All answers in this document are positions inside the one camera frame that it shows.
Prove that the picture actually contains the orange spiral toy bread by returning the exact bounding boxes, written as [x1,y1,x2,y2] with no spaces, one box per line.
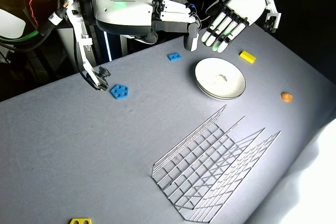
[280,91,293,103]

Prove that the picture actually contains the yellow rectangular block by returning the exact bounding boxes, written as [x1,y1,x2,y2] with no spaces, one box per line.
[239,50,257,65]

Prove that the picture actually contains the silver wire dish rack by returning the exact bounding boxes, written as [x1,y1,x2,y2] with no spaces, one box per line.
[151,104,282,222]

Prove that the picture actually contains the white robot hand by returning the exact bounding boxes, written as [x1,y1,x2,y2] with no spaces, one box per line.
[201,0,268,53]
[91,0,202,52]

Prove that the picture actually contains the grey table cloth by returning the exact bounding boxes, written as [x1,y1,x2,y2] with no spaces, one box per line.
[0,23,336,224]

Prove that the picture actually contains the blue pentagon block with holes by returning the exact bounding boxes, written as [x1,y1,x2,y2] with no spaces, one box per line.
[110,84,130,100]

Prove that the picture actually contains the black post with blue light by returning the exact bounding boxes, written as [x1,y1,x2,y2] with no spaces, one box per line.
[81,0,113,62]

